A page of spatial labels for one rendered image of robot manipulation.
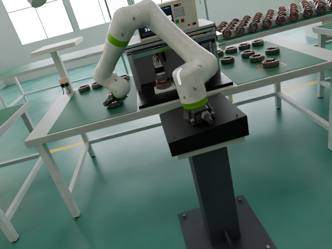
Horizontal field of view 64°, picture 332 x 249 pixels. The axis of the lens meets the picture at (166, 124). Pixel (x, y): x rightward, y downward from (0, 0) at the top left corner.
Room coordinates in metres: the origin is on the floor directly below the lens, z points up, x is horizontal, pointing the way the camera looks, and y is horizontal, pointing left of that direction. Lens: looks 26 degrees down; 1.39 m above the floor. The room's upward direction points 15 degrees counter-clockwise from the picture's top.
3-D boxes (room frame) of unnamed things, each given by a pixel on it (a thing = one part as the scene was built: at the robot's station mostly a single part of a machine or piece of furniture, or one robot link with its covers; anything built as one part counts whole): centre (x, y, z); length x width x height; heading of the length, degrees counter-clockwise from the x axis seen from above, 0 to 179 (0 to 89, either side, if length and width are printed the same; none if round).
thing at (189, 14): (2.20, -0.19, 1.22); 0.44 x 0.39 x 0.20; 90
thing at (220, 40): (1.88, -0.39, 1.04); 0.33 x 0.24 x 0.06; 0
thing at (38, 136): (2.12, -0.18, 0.72); 2.20 x 1.01 x 0.05; 90
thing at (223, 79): (1.89, -0.18, 0.76); 0.64 x 0.47 x 0.02; 90
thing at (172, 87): (1.88, -0.06, 0.78); 0.15 x 0.15 x 0.01; 0
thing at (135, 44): (2.19, -0.18, 1.09); 0.68 x 0.44 x 0.05; 90
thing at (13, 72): (5.24, 1.74, 0.38); 2.10 x 0.90 x 0.75; 90
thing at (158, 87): (1.88, -0.06, 0.80); 0.11 x 0.11 x 0.04
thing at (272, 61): (1.83, -0.84, 0.77); 0.11 x 0.11 x 0.04
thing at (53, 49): (2.46, 0.72, 0.98); 0.37 x 0.35 x 0.46; 90
